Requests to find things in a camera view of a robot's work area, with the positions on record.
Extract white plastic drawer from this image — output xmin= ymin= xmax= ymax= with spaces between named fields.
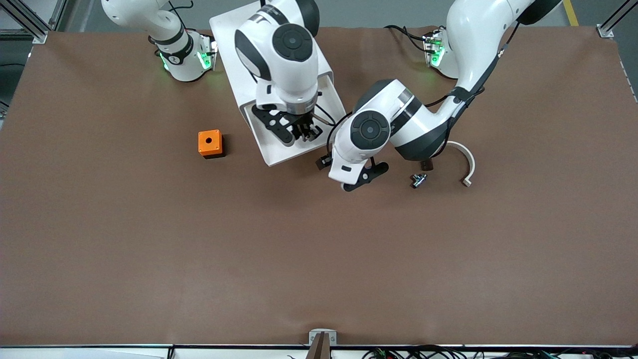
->
xmin=244 ymin=75 xmax=347 ymax=168

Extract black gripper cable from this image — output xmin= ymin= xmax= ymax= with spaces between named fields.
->
xmin=312 ymin=101 xmax=340 ymax=129
xmin=424 ymin=22 xmax=520 ymax=168

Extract aluminium frame profile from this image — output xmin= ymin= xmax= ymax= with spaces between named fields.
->
xmin=596 ymin=0 xmax=638 ymax=39
xmin=0 ymin=0 xmax=51 ymax=44

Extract black cable bundle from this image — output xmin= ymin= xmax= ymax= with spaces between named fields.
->
xmin=361 ymin=344 xmax=638 ymax=359

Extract white drawer cabinet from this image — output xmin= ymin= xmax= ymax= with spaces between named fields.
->
xmin=209 ymin=0 xmax=333 ymax=121

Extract black arm base cable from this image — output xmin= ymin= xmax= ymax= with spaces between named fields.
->
xmin=384 ymin=24 xmax=434 ymax=53

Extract grey metal bracket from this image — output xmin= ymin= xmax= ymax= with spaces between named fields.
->
xmin=309 ymin=329 xmax=337 ymax=346

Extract white half-round clamp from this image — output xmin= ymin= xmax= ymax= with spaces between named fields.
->
xmin=445 ymin=141 xmax=476 ymax=187

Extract orange box with hole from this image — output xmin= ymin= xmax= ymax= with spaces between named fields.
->
xmin=198 ymin=130 xmax=225 ymax=159

